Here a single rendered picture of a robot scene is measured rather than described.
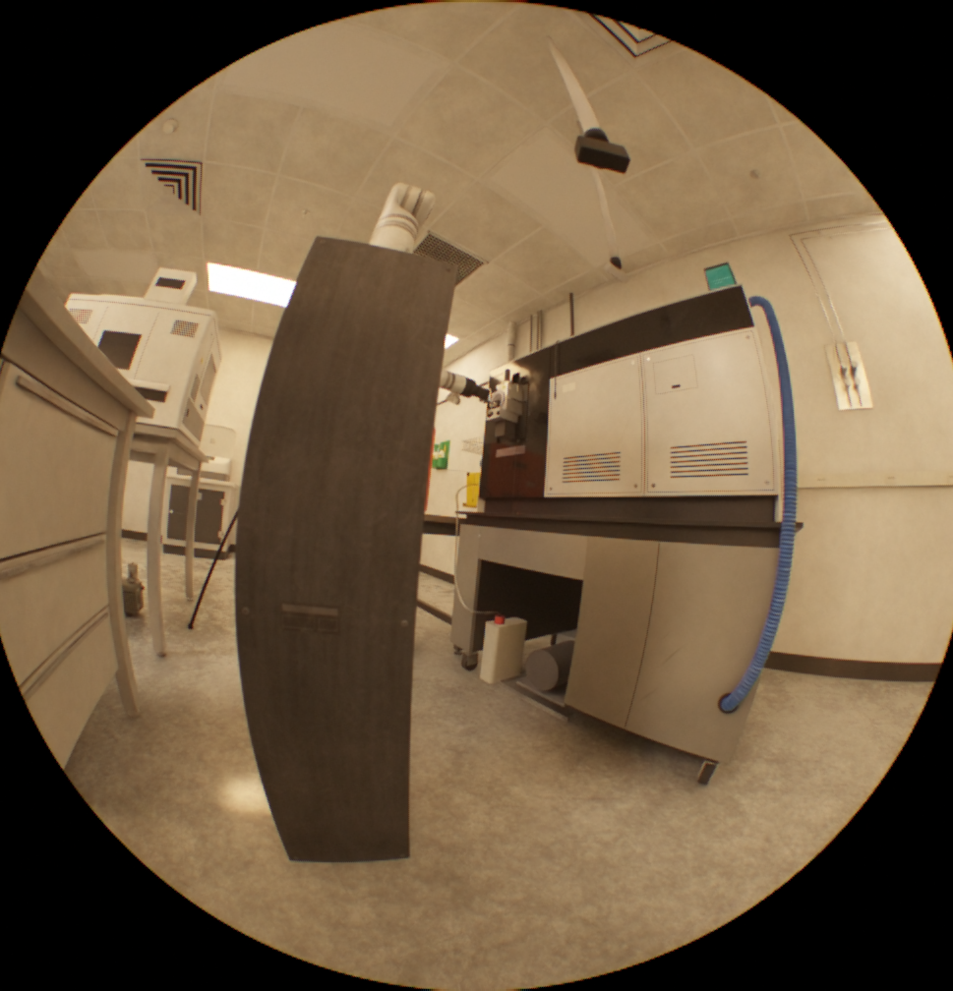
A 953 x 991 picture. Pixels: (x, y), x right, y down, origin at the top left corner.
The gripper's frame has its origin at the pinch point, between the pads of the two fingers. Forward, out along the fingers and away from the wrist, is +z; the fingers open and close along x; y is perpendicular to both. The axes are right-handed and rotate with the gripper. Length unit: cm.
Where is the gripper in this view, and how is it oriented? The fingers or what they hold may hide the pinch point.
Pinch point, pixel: (494, 404)
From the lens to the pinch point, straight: 138.3
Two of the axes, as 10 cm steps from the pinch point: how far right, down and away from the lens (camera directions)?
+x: -5.0, -4.4, 7.5
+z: 7.9, 1.2, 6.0
